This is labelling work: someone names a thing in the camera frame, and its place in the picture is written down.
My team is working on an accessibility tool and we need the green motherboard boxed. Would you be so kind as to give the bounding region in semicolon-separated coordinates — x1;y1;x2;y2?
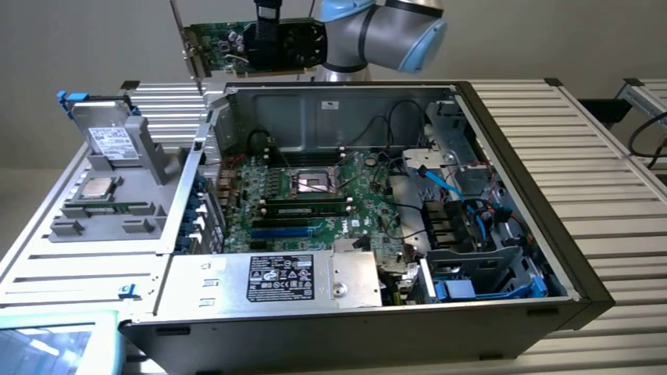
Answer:
216;149;413;275

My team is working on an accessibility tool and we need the blue flat data wire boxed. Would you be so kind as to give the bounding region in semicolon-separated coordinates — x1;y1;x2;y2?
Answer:
414;165;465;203

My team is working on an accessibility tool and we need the teal framed panel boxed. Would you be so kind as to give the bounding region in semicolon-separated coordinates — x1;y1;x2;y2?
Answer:
0;309;126;375

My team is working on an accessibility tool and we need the black fan shroud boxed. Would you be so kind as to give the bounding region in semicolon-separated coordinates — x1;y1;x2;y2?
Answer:
418;198;473;252

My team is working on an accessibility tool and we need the CPU socket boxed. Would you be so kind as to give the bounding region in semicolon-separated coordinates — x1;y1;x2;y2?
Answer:
282;165;349;197

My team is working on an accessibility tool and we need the blue disk carrier clip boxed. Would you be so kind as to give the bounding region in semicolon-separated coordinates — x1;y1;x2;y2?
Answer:
54;90;88;115

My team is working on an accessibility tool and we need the black cable loop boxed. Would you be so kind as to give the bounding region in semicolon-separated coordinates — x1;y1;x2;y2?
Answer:
627;110;667;170

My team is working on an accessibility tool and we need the silver hard disk with label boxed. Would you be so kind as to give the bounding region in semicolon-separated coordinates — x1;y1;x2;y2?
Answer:
70;100;142;162

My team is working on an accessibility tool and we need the silver CPU chip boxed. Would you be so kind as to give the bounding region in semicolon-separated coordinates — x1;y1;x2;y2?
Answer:
76;177;117;199

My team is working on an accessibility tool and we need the metal slat side table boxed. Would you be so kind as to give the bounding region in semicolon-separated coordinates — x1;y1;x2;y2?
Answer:
612;77;667;130

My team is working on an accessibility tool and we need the silver chipset heatsink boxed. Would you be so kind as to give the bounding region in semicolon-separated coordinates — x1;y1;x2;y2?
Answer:
330;237;372;255

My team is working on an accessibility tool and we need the silver power supply with label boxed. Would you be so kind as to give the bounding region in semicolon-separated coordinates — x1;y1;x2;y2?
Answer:
154;249;384;315

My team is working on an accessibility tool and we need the green graphics card black fan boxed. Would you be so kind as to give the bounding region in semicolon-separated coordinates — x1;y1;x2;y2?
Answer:
168;0;328;95

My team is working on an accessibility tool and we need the open black PC case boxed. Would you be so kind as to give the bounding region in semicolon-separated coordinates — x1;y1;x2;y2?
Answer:
117;80;617;365

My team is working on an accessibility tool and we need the grey metal disk bay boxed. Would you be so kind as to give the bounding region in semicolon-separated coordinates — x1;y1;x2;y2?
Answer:
421;99;493;196

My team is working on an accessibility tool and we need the installed green RAM stick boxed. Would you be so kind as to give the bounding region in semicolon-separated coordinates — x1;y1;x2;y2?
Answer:
258;198;350;219

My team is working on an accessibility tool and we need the grey parts rack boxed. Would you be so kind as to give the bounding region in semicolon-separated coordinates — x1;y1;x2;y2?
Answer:
48;114;182;244

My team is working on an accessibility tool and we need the blue expansion slot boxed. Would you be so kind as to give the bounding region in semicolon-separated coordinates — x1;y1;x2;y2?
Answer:
249;227;309;240

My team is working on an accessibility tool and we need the blue disk caddy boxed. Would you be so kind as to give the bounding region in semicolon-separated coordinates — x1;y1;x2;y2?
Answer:
430;273;549;302

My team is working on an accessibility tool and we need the black looped wire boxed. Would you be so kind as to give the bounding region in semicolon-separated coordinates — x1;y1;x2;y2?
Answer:
385;98;418;149

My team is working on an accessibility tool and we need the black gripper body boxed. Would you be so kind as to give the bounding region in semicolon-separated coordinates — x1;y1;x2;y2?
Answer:
250;0;284;19

